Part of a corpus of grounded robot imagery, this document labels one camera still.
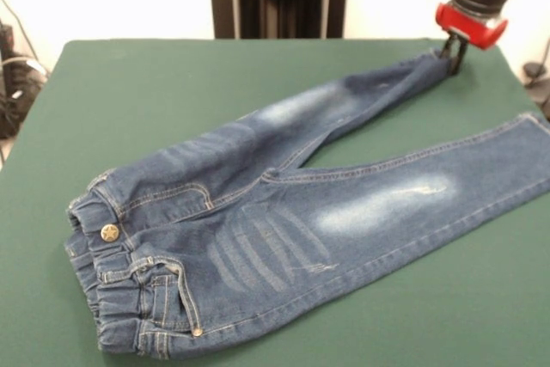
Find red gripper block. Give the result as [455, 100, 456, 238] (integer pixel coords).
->
[434, 0, 509, 76]

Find blue denim jeans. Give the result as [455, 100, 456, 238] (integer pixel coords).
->
[63, 49, 550, 362]

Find dark green table cloth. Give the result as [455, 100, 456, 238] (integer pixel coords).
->
[0, 38, 550, 367]

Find black upright bar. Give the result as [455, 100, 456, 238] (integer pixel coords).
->
[0, 24, 14, 63]

